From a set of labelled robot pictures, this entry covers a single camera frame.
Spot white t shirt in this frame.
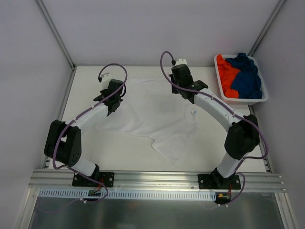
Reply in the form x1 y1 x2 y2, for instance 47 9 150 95
95 79 199 165

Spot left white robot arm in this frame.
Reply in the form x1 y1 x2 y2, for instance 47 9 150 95
44 79 126 186

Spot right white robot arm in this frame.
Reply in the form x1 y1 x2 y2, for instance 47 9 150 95
170 64 260 189

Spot orange t shirt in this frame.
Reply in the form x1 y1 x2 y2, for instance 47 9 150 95
216 54 240 99

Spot blue t shirt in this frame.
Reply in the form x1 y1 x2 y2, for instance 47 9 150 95
225 53 262 99

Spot white plastic basket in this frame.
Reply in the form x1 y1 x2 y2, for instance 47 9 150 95
213 55 268 105

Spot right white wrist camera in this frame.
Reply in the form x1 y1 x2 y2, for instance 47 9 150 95
172 58 187 66

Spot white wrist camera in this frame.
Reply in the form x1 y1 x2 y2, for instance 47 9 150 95
98 73 112 83
172 58 187 66

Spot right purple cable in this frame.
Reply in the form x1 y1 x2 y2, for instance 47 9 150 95
160 50 270 162

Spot purple cable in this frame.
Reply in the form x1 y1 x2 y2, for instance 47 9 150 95
160 50 270 162
52 62 129 170

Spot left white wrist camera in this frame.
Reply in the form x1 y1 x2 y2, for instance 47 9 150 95
98 73 112 83

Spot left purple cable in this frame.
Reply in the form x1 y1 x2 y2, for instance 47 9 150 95
52 62 129 170

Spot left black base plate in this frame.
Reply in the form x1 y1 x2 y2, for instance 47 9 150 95
72 171 115 187

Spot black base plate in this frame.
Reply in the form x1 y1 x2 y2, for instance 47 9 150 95
198 174 241 190
72 171 115 187

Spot aluminium mounting rail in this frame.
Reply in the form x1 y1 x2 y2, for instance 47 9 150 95
29 169 287 193

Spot white slotted cable duct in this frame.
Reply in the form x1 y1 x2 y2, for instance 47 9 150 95
38 188 216 201

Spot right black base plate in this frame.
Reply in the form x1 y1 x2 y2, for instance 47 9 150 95
198 174 241 190

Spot left aluminium frame post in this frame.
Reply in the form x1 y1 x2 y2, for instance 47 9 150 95
34 0 75 69

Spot aluminium frame post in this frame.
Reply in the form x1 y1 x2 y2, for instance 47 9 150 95
248 0 287 56
34 0 75 69

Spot right aluminium frame post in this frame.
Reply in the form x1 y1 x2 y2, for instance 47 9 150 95
248 0 287 56

